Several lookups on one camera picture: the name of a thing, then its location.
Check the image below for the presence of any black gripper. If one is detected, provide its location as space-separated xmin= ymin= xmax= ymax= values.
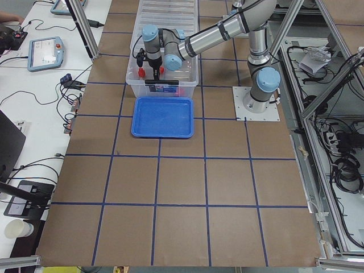
xmin=148 ymin=56 xmax=162 ymax=80

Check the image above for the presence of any clear plastic box lid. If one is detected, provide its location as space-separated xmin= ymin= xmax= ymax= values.
xmin=133 ymin=0 xmax=198 ymax=36

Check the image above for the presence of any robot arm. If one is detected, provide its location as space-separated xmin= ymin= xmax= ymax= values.
xmin=135 ymin=0 xmax=280 ymax=114

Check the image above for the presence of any clear plastic storage box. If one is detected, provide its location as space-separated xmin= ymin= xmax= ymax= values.
xmin=126 ymin=24 xmax=198 ymax=98

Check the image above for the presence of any blue plastic tray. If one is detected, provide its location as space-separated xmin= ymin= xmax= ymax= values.
xmin=131 ymin=96 xmax=195 ymax=138

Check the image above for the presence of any teach pendant near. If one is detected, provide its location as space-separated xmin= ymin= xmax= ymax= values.
xmin=27 ymin=36 xmax=64 ymax=72

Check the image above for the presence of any teach pendant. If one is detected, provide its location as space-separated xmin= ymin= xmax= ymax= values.
xmin=49 ymin=0 xmax=89 ymax=15
xmin=27 ymin=36 xmax=64 ymax=72

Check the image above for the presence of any teach pendant far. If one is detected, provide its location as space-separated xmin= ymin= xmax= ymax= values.
xmin=49 ymin=0 xmax=89 ymax=15

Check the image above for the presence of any white paper cup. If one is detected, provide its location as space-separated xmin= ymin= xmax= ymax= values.
xmin=4 ymin=219 xmax=34 ymax=239

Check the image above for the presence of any black box latch handle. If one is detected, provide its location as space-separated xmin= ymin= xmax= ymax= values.
xmin=144 ymin=80 xmax=179 ymax=86

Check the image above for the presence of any aluminium frame post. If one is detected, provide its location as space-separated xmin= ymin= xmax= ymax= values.
xmin=65 ymin=0 xmax=100 ymax=60

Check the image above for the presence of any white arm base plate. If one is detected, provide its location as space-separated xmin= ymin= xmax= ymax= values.
xmin=232 ymin=86 xmax=280 ymax=122

